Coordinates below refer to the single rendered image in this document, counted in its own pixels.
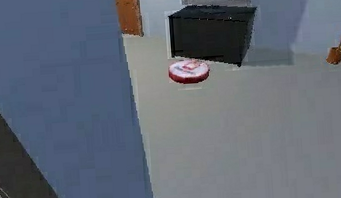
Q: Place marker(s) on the brown wooden door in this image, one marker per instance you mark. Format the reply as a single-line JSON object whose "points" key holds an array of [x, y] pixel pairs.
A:
{"points": [[128, 11]]}

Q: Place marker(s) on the black cabinet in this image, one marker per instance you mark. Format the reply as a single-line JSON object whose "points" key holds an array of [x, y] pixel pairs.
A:
{"points": [[207, 34]]}

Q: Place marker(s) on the red white robot vacuum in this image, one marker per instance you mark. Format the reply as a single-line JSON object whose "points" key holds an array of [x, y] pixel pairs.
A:
{"points": [[189, 71]]}

